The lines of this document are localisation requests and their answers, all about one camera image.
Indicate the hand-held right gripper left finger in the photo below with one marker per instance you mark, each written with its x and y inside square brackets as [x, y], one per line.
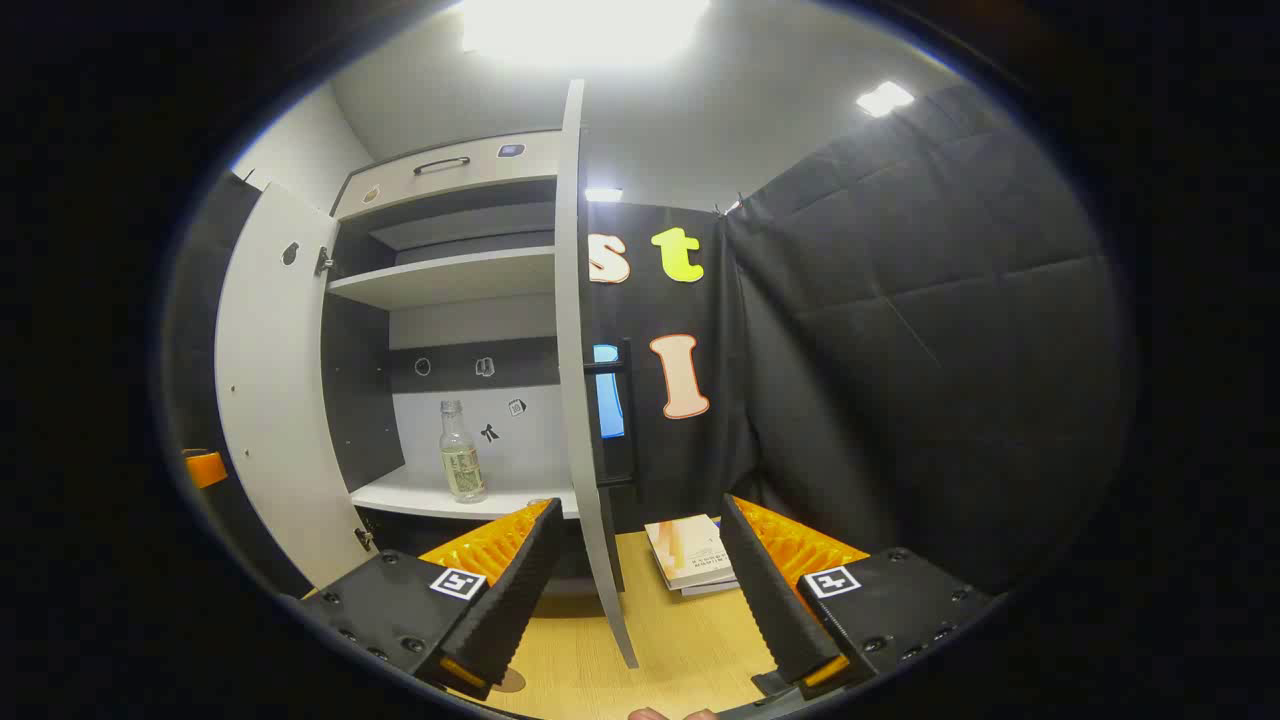
[515, 590]

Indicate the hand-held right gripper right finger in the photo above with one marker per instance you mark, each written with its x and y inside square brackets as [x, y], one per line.
[770, 600]

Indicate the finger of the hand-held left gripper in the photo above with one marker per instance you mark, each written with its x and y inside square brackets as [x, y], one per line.
[206, 469]

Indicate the grey cabinet door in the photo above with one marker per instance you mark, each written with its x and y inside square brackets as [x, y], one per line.
[275, 420]
[570, 330]

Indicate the round brown coaster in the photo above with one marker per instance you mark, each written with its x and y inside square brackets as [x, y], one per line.
[510, 683]

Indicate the clear glass bottle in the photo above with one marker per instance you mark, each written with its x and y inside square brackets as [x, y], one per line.
[462, 470]

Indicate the grey white cabinet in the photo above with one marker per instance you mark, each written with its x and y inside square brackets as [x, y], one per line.
[470, 330]

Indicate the metal door hinge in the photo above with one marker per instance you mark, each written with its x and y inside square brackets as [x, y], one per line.
[325, 262]
[364, 539]

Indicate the white cabinet shelf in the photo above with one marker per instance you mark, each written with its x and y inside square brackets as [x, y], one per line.
[450, 278]

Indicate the grey cabinet drawer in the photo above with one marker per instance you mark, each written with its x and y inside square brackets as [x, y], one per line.
[470, 180]

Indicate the white orange book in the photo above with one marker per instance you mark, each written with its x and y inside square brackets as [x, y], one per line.
[690, 550]

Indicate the black backdrop cloth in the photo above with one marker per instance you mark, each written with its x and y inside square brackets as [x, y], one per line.
[900, 350]

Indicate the ceiling light panel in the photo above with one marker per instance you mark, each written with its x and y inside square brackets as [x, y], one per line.
[585, 28]
[885, 98]
[603, 194]

